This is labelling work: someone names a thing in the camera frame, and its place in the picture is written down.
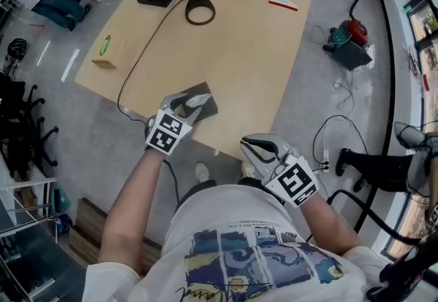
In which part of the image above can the black head-worn camera rig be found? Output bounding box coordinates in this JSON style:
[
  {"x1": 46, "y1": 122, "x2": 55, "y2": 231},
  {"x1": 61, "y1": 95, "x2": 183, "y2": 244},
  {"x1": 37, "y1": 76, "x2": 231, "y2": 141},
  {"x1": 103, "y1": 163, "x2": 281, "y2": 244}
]
[{"x1": 365, "y1": 235, "x2": 438, "y2": 302}]

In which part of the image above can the brown wooden crate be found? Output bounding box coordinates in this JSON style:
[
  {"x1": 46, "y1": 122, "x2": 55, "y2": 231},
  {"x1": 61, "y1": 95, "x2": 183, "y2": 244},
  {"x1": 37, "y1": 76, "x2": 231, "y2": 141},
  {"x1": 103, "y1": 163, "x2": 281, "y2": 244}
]
[{"x1": 69, "y1": 197, "x2": 162, "y2": 276}]

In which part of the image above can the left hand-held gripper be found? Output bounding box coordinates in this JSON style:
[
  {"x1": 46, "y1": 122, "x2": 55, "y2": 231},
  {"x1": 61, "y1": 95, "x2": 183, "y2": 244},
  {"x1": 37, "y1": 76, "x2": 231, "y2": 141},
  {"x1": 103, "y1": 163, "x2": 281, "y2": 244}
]
[{"x1": 145, "y1": 92, "x2": 203, "y2": 158}]

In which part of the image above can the black headset cable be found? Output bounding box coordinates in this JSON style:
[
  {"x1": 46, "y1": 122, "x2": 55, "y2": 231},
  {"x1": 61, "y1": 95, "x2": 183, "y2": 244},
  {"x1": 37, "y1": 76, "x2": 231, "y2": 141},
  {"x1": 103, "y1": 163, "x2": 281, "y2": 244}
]
[{"x1": 326, "y1": 189, "x2": 438, "y2": 247}]

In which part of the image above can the person's right white shoe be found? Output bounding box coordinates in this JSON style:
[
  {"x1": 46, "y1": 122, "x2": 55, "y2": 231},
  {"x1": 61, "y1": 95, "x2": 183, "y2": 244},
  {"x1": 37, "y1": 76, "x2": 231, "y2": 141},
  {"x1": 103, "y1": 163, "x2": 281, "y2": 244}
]
[{"x1": 240, "y1": 160, "x2": 256, "y2": 179}]

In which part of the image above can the teal bag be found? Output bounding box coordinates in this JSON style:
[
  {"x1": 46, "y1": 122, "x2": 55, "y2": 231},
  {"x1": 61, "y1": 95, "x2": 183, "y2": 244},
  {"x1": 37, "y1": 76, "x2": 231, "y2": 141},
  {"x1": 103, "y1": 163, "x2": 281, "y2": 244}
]
[{"x1": 53, "y1": 186, "x2": 73, "y2": 236}]

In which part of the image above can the looped black floor cable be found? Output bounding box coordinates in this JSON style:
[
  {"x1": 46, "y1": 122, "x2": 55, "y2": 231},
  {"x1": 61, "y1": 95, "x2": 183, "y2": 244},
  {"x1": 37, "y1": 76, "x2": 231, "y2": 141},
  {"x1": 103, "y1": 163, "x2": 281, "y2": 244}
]
[{"x1": 313, "y1": 114, "x2": 369, "y2": 171}]

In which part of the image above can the black office chair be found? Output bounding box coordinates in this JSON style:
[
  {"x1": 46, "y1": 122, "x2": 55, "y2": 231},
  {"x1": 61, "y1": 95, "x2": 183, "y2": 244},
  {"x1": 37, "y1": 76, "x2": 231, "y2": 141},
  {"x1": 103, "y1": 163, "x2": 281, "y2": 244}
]
[
  {"x1": 20, "y1": 115, "x2": 60, "y2": 168},
  {"x1": 0, "y1": 71, "x2": 47, "y2": 123}
]

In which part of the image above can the black lamp cable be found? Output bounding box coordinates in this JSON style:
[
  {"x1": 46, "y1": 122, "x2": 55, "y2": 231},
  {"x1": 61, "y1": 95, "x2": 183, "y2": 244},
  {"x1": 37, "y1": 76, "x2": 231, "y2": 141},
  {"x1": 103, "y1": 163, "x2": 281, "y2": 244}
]
[{"x1": 117, "y1": 0, "x2": 196, "y2": 123}]

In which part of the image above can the white floor cable tangle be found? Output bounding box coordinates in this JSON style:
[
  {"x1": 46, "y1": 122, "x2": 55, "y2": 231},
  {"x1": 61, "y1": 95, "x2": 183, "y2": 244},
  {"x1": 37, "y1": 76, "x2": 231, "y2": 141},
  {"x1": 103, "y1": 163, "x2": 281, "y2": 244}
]
[{"x1": 309, "y1": 25, "x2": 357, "y2": 110}]

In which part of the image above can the white cloth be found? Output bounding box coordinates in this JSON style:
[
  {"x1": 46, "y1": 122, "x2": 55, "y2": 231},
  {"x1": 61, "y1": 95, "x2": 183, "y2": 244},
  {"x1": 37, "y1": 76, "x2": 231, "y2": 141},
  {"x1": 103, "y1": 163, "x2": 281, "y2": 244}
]
[{"x1": 186, "y1": 92, "x2": 214, "y2": 108}]

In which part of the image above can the white printed t-shirt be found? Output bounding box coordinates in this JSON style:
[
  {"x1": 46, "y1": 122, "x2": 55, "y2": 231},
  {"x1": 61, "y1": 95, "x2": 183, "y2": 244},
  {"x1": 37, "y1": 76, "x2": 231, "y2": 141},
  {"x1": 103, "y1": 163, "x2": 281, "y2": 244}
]
[{"x1": 81, "y1": 184, "x2": 394, "y2": 302}]

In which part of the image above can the red vacuum cleaner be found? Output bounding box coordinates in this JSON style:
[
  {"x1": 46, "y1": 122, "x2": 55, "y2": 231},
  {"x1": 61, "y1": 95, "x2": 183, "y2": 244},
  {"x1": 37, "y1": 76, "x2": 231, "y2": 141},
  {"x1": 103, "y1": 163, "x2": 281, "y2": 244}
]
[{"x1": 323, "y1": 18, "x2": 370, "y2": 53}]

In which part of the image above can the white metal rack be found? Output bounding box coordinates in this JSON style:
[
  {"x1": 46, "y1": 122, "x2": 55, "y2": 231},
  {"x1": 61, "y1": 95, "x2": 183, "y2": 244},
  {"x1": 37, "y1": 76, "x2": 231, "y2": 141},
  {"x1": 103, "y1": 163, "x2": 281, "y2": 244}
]
[{"x1": 0, "y1": 149, "x2": 59, "y2": 302}]

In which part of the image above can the black tissue box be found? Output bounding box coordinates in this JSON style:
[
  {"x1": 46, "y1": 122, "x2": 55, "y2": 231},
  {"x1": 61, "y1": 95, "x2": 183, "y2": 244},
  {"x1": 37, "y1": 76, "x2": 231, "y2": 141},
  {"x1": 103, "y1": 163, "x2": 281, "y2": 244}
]
[{"x1": 170, "y1": 81, "x2": 219, "y2": 123}]

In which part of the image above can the light wooden table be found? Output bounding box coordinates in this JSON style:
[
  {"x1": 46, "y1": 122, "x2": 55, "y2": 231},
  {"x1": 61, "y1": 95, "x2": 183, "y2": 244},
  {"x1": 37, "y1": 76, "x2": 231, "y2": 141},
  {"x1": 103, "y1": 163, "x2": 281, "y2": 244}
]
[{"x1": 74, "y1": 0, "x2": 312, "y2": 161}]

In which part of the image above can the person's white shoe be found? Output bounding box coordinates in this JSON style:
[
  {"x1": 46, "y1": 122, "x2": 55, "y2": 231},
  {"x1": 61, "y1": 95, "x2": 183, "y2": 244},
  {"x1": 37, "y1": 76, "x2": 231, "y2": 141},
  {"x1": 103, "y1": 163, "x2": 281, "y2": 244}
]
[
  {"x1": 194, "y1": 161, "x2": 210, "y2": 184},
  {"x1": 240, "y1": 160, "x2": 256, "y2": 179}
]

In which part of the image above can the bundle of colourful wires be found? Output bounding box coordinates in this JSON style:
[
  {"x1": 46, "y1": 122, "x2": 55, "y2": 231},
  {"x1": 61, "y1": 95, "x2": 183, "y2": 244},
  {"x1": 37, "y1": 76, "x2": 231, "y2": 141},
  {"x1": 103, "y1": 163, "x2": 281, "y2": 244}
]
[{"x1": 402, "y1": 42, "x2": 422, "y2": 77}]

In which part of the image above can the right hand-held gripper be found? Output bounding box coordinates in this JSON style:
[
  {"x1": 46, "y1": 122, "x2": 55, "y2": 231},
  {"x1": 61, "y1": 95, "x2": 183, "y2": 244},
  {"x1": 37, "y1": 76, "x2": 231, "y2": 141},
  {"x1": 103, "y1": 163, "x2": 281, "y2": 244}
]
[{"x1": 240, "y1": 134, "x2": 320, "y2": 208}]

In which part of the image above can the black power cable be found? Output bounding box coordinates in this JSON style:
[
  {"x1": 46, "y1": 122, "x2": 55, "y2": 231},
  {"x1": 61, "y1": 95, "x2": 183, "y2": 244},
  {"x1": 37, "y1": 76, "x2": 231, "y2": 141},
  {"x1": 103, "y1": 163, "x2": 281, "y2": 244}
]
[{"x1": 162, "y1": 158, "x2": 181, "y2": 205}]

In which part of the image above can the dark grey square box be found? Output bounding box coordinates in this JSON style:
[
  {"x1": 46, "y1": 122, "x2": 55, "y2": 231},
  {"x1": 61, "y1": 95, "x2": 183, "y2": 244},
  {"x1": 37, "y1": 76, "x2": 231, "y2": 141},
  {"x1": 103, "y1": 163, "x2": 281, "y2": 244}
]
[{"x1": 331, "y1": 40, "x2": 373, "y2": 71}]

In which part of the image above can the black-framed window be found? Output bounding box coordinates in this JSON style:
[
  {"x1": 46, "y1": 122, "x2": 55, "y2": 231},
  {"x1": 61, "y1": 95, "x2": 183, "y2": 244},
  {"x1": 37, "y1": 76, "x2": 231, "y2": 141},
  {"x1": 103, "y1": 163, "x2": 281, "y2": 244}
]
[{"x1": 376, "y1": 0, "x2": 438, "y2": 260}]

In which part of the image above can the person's left white shoe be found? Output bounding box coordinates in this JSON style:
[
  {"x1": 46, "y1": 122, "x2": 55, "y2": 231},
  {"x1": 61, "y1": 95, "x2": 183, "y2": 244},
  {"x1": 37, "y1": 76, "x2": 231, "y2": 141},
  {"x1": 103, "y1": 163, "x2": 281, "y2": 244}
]
[{"x1": 194, "y1": 161, "x2": 210, "y2": 184}]

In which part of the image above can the person's left forearm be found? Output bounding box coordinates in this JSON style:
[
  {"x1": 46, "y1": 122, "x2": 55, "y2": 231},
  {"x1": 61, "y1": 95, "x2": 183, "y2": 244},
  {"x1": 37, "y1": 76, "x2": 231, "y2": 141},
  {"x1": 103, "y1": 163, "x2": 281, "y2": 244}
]
[{"x1": 99, "y1": 148, "x2": 165, "y2": 260}]

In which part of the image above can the person's right forearm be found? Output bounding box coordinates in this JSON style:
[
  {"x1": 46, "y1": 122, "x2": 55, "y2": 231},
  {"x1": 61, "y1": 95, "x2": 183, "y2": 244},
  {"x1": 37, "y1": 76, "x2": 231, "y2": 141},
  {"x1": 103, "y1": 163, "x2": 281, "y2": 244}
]
[{"x1": 299, "y1": 196, "x2": 363, "y2": 257}]

